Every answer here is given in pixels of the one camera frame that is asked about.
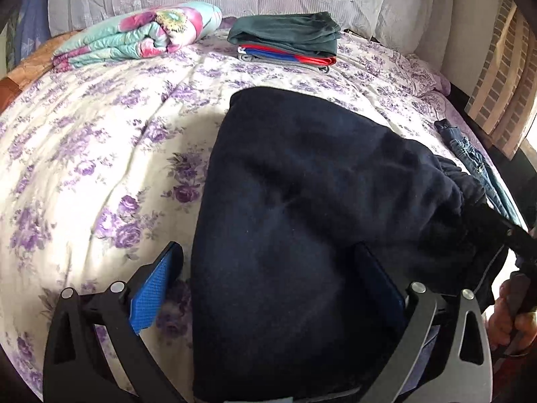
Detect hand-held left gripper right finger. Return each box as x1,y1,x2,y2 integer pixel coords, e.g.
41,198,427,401
354,243,494,403

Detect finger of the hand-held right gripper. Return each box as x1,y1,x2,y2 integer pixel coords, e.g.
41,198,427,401
461,202,537,261

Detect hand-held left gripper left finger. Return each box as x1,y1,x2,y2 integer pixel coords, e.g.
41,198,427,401
42,241,185,403

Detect dark navy pants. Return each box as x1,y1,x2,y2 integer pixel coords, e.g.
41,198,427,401
191,87,511,403

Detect folded dark green pants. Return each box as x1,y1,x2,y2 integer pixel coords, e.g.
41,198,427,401
227,11,342,56

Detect person's right hand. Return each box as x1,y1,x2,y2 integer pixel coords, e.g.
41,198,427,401
487,273,537,354

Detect blue jeans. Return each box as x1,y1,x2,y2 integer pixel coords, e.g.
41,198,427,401
435,119,526,229

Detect purple floral bed quilt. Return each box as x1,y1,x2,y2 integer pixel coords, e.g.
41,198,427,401
0,17,526,403

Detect brick pattern curtain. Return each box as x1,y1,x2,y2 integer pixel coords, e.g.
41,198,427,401
466,0,537,161

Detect folded red blue grey garment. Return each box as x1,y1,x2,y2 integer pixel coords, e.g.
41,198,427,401
237,48,333,75

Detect orange patterned pillow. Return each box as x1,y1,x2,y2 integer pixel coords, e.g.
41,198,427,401
0,29,81,112

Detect folded teal pink floral blanket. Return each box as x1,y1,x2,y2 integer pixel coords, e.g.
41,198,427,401
51,1,224,73

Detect blue patterned cloth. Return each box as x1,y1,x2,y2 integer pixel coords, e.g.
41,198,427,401
8,0,54,69

